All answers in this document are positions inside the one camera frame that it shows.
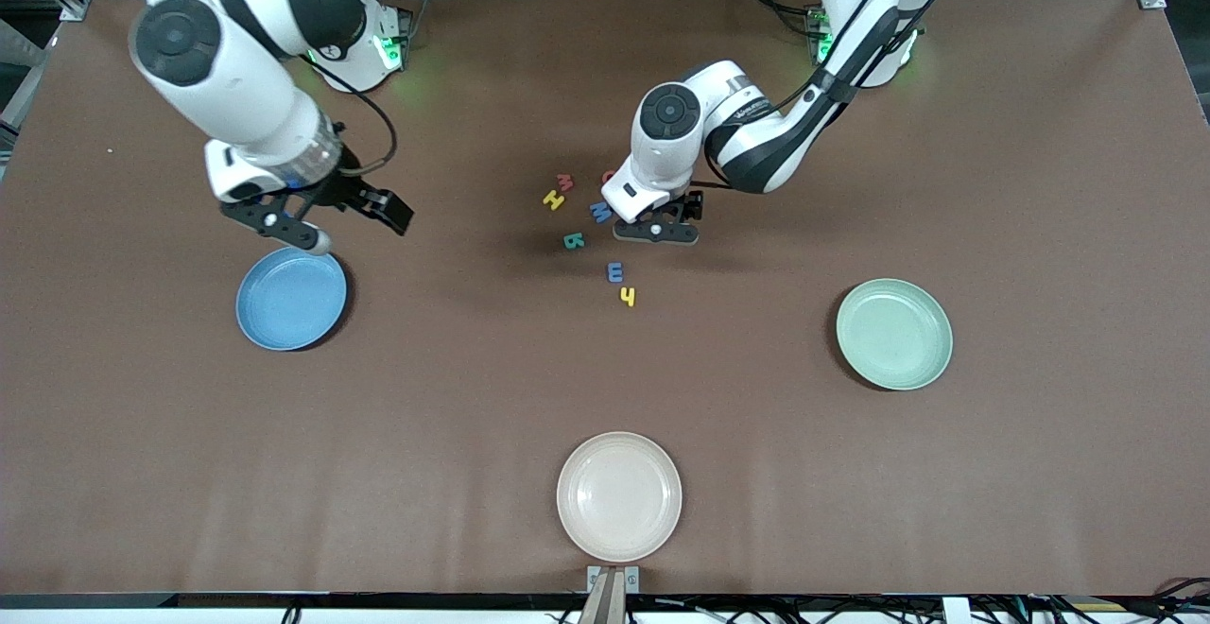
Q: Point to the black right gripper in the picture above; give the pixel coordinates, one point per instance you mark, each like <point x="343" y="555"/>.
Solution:
<point x="347" y="189"/>

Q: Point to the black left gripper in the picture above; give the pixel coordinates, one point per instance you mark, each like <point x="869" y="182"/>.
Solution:
<point x="693" y="205"/>

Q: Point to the blue comb-shaped letter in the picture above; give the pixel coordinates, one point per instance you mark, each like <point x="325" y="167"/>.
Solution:
<point x="614" y="271"/>

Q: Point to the green letter B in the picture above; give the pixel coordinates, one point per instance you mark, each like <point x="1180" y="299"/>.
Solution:
<point x="574" y="241"/>

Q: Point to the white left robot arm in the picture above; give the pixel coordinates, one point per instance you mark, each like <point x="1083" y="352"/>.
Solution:
<point x="671" y="113"/>

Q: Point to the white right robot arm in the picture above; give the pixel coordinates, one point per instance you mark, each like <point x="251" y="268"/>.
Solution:
<point x="217" y="66"/>

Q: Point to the blue plate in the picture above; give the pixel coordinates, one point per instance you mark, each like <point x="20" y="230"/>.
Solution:
<point x="288" y="303"/>

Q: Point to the green plate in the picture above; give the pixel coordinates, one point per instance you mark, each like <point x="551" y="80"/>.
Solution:
<point x="893" y="334"/>

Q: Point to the beige plate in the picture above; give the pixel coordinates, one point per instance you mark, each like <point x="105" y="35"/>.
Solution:
<point x="619" y="496"/>

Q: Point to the blue letter M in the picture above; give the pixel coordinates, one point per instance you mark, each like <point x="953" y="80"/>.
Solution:
<point x="600" y="213"/>

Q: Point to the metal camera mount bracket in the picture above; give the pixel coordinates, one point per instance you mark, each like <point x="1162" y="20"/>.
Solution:
<point x="613" y="596"/>

